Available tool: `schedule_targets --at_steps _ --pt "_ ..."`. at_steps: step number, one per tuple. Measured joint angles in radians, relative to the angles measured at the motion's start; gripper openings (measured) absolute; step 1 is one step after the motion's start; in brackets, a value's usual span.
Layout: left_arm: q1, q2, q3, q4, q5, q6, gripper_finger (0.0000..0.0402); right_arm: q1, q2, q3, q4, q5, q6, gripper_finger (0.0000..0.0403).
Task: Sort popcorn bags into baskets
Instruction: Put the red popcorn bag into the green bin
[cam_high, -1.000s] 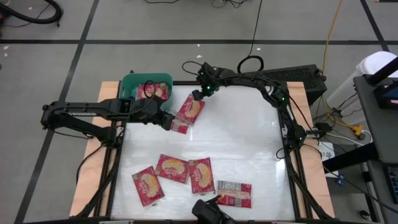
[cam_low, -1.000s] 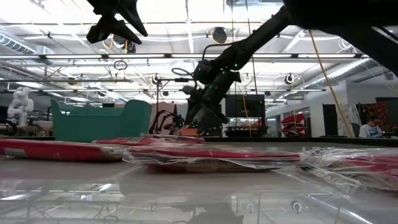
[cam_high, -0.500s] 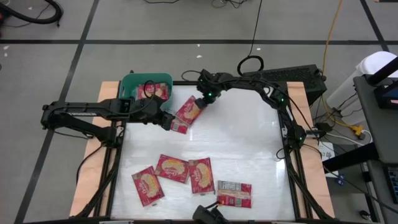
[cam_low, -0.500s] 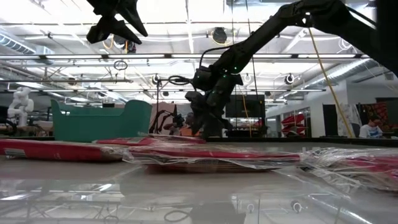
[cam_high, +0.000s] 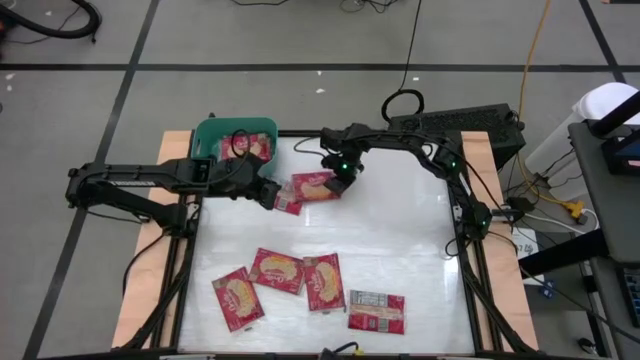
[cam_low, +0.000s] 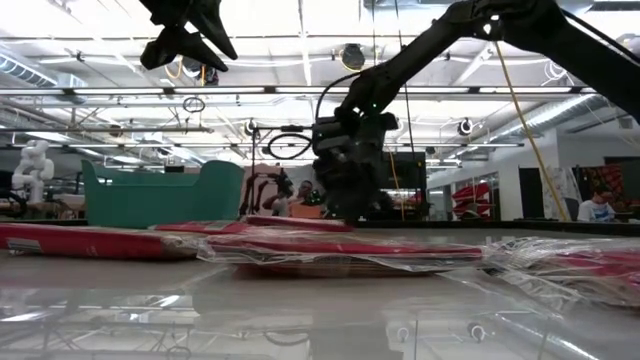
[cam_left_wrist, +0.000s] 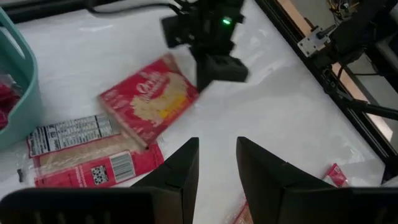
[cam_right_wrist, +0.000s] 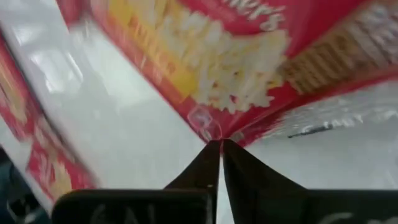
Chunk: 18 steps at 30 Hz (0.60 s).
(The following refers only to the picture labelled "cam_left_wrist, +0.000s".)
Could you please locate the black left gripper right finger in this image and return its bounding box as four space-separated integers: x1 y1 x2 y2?
236 136 398 224

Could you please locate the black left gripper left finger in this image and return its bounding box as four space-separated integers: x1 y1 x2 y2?
0 137 200 224

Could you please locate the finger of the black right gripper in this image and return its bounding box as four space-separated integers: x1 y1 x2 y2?
217 55 249 82
196 55 220 93

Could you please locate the red popcorn bag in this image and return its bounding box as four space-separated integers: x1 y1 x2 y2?
0 74 22 130
17 113 165 189
98 52 200 147
322 162 351 188
229 202 254 224

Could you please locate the teal plastic basket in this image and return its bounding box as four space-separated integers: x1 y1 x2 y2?
0 7 43 150

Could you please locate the silver metal bracket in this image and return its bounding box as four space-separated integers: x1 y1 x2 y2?
297 24 337 58

